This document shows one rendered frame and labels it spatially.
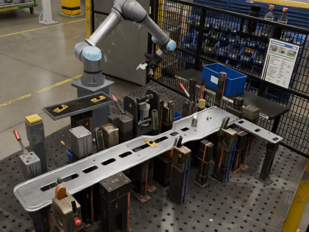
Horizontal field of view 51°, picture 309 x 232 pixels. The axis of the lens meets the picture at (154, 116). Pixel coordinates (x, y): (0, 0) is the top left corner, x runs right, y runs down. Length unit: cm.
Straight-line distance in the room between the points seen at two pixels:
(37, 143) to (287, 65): 160
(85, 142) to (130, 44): 299
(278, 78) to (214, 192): 90
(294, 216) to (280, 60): 117
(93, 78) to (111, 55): 262
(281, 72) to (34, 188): 167
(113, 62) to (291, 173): 319
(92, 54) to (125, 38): 245
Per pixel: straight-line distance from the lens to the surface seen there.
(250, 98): 236
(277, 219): 191
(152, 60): 259
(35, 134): 170
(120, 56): 464
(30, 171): 156
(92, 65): 211
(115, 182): 144
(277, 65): 232
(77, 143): 161
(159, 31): 231
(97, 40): 224
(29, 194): 147
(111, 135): 170
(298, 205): 267
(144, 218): 174
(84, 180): 150
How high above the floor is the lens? 196
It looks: 28 degrees down
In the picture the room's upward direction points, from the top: 4 degrees clockwise
